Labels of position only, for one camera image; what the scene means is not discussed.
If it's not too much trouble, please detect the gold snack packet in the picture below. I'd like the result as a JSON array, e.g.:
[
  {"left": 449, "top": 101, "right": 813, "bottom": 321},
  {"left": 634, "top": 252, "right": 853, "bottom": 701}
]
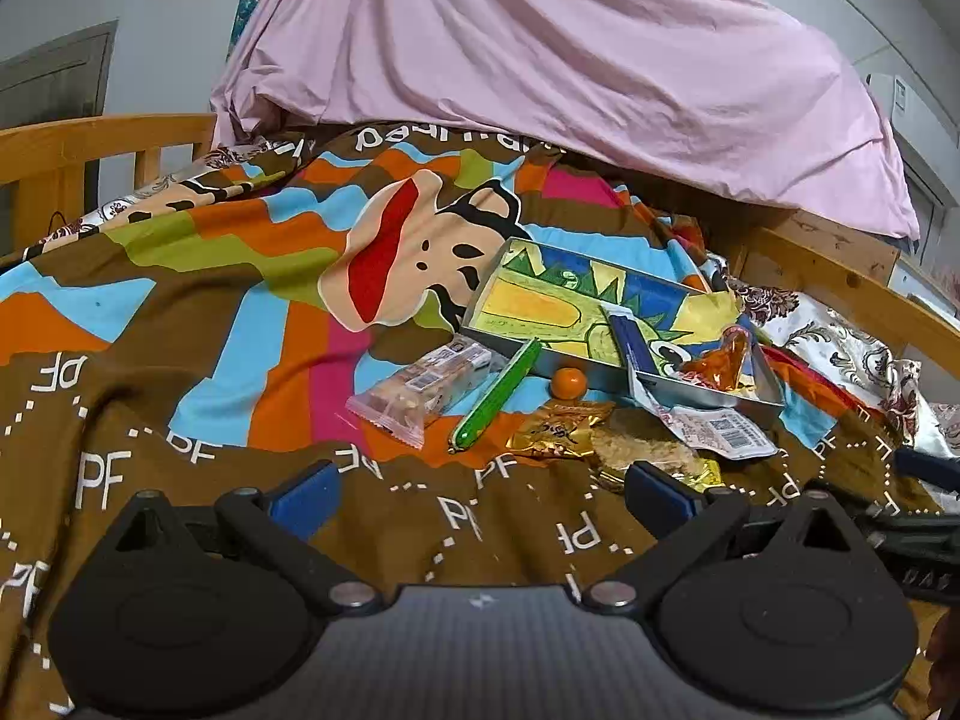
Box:
[{"left": 504, "top": 399, "right": 616, "bottom": 462}]

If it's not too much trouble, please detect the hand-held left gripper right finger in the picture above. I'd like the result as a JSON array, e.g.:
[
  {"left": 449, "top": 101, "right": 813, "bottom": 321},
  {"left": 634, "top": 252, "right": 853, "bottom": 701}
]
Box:
[{"left": 583, "top": 461, "right": 877, "bottom": 612}]

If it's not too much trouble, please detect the clear nut bar packet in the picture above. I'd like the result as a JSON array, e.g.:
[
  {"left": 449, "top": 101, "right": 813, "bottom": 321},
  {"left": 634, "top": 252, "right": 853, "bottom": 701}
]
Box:
[{"left": 345, "top": 335, "right": 511, "bottom": 451}]

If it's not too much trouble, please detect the blue white snack packet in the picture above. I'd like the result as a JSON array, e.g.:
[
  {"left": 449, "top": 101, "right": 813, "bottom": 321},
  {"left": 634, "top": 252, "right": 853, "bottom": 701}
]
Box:
[{"left": 604, "top": 306, "right": 662, "bottom": 395}]

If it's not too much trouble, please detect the orange jelly packet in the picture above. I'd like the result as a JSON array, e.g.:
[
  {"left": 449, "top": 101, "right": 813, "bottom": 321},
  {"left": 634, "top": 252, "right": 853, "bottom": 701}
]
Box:
[{"left": 679, "top": 326, "right": 755, "bottom": 395}]

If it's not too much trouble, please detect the green sausage stick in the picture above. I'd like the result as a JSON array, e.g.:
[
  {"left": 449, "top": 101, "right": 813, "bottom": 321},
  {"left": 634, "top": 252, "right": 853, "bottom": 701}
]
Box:
[{"left": 448, "top": 337, "right": 542, "bottom": 455}]

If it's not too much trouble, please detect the grey door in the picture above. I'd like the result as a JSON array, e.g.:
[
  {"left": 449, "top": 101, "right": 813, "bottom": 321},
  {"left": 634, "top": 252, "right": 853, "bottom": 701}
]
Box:
[{"left": 0, "top": 19, "right": 119, "bottom": 128}]

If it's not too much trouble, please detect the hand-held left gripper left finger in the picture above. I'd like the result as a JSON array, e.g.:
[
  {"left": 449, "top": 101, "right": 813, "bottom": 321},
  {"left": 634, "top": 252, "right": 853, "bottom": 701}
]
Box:
[{"left": 97, "top": 461, "right": 381, "bottom": 617}]

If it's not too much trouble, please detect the rice cracker packet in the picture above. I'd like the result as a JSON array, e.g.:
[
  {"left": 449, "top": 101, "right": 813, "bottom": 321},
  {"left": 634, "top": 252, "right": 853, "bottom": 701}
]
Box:
[{"left": 589, "top": 405, "right": 722, "bottom": 494}]

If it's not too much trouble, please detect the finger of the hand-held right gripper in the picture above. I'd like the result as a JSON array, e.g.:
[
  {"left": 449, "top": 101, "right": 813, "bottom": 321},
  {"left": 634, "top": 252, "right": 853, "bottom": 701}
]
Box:
[{"left": 895, "top": 447, "right": 960, "bottom": 496}]

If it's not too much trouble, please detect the colourful printed blanket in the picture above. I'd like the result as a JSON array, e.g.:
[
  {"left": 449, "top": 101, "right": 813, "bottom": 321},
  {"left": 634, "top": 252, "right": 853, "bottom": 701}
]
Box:
[{"left": 0, "top": 120, "right": 960, "bottom": 720}]

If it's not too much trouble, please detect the white barcode snack packet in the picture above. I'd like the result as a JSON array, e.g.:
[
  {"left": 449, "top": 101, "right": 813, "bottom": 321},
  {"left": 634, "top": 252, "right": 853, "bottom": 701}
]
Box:
[{"left": 628, "top": 371, "right": 779, "bottom": 460}]

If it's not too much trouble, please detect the teal floral cloth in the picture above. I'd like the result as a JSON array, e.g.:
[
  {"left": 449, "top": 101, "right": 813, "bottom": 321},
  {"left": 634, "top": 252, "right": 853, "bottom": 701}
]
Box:
[{"left": 225, "top": 0, "right": 290, "bottom": 61}]

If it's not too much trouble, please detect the wooden bed frame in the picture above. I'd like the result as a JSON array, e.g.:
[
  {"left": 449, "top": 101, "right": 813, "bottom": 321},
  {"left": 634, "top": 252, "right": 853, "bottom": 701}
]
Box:
[{"left": 0, "top": 114, "right": 960, "bottom": 383}]

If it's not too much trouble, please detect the pink bed sheet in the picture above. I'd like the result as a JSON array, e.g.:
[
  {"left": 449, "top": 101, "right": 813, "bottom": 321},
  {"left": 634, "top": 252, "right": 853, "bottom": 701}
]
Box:
[{"left": 210, "top": 0, "right": 922, "bottom": 241}]

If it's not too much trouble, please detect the cartoon print tin box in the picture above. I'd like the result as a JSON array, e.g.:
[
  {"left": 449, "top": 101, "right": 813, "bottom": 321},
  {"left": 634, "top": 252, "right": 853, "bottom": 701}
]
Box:
[{"left": 459, "top": 236, "right": 786, "bottom": 428}]

